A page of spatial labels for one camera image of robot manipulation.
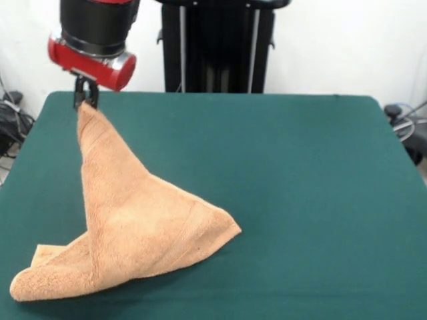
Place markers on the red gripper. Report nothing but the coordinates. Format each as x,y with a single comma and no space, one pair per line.
93,70

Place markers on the tan terry towel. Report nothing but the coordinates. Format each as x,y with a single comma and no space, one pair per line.
133,226

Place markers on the black chair base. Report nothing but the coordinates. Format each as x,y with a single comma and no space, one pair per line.
13,116

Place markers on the dark green table cloth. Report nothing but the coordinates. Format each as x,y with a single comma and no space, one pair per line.
300,200

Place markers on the grey chair base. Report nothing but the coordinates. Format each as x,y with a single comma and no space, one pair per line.
410,140

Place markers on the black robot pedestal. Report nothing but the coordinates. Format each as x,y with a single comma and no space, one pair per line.
217,50

